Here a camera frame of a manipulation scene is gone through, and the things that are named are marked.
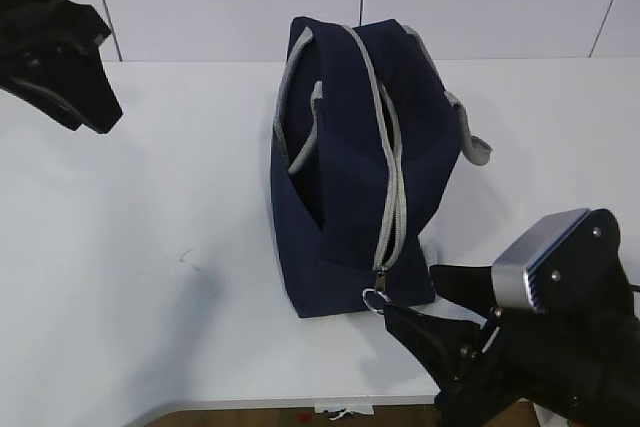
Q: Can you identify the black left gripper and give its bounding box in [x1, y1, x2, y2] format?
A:
[1, 0, 123, 134]

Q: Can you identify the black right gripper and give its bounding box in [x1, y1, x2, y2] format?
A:
[383, 209, 639, 426]

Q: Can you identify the navy blue lunch bag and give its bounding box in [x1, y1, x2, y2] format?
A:
[270, 17, 492, 318]

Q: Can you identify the white tape under table edge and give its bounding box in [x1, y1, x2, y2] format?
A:
[313, 403, 375, 421]

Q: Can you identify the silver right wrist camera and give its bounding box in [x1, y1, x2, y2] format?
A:
[491, 208, 590, 313]

